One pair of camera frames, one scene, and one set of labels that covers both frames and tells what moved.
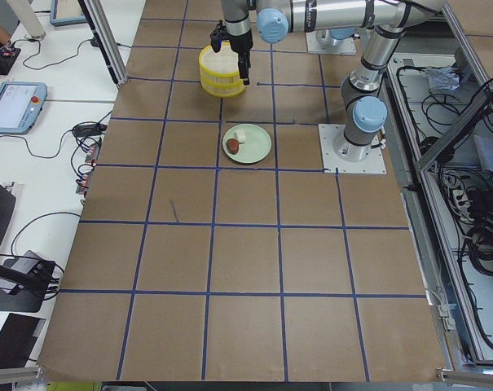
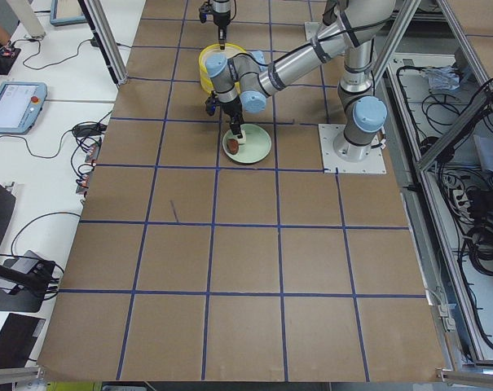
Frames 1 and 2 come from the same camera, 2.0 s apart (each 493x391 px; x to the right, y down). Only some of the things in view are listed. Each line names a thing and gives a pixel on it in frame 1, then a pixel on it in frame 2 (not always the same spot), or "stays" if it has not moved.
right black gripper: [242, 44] -> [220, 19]
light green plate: [255, 148] stays
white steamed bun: [240, 135] stays
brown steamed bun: [233, 146] stays
